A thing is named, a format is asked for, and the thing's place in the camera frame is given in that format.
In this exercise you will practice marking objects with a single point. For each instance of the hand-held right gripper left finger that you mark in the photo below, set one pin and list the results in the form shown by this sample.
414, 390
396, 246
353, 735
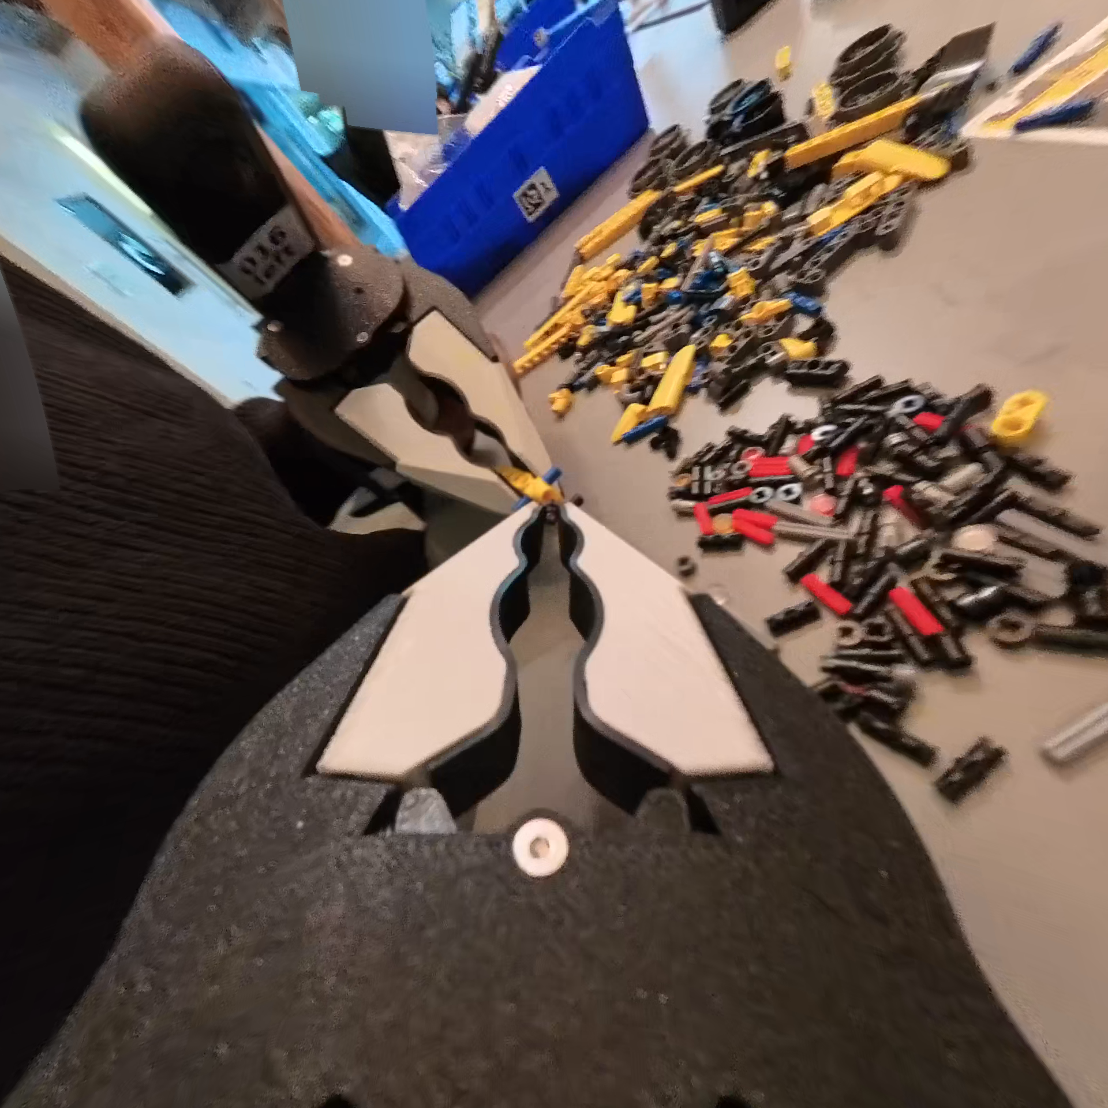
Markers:
416, 684

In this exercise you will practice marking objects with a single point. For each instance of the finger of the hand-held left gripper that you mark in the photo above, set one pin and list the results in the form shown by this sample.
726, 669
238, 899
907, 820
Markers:
485, 390
416, 446

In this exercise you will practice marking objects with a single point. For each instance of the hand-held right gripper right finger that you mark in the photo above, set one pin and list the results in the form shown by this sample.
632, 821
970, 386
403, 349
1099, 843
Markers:
676, 684

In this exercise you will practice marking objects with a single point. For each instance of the yellow toy beam blue pins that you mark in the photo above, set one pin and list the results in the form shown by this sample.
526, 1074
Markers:
532, 485

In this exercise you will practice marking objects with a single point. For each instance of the small yellow toy connector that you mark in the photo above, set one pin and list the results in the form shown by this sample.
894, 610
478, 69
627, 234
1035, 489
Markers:
561, 402

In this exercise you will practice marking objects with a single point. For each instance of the pile of yellow grey beams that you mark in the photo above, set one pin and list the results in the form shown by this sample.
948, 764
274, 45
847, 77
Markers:
693, 285

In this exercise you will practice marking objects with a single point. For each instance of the pile of black red pins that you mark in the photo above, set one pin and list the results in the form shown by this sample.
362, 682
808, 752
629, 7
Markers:
909, 555

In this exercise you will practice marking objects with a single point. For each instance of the blue plastic bin with tag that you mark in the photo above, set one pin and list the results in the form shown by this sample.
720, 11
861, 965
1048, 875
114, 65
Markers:
563, 130

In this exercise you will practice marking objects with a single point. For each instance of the clear plastic bag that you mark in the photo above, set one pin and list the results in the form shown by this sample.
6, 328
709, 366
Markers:
485, 113

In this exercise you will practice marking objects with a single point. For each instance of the black two-hole toy plate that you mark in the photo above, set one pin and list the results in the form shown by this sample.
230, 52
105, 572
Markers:
970, 770

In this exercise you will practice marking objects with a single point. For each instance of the light grey toy axle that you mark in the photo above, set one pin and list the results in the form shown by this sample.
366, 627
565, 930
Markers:
1082, 731

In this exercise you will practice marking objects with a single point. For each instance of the yellow two-hole toy connector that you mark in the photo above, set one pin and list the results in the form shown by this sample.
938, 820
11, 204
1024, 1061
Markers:
1020, 416

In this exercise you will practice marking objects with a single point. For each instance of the blue toy pin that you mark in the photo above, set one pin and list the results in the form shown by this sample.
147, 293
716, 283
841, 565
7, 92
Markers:
1036, 48
1052, 114

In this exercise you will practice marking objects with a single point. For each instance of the printed instruction booklet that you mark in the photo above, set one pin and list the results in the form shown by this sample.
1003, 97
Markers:
1074, 82

